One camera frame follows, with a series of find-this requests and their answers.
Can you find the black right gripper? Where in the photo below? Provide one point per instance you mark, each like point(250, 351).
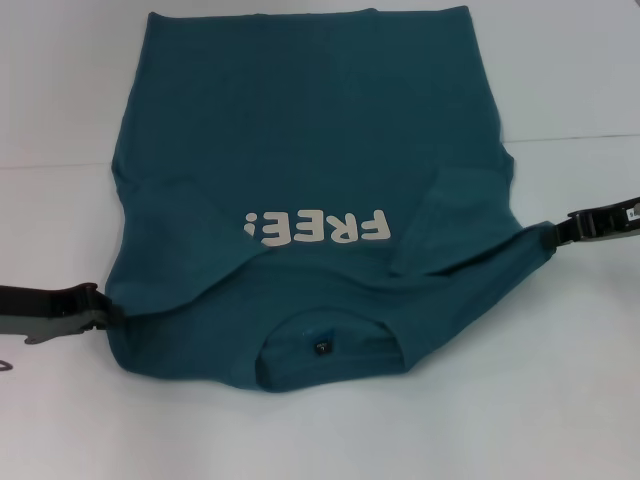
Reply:
point(607, 222)

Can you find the teal shirt with FREE print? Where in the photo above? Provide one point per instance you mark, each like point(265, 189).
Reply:
point(310, 125)

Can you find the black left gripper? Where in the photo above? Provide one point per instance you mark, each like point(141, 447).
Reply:
point(45, 310)

